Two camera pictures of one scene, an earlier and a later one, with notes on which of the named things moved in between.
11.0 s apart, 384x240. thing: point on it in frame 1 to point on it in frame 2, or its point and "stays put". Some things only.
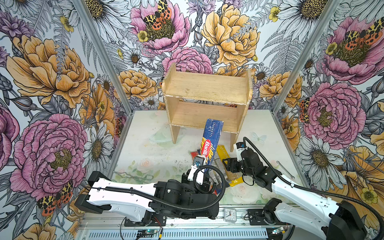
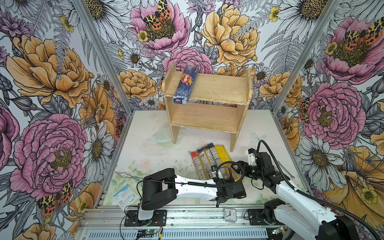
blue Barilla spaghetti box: (212, 132) to (186, 85)
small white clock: (230, 215) stays put
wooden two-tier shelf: (191, 98) stays put
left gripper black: (205, 183) to (230, 179)
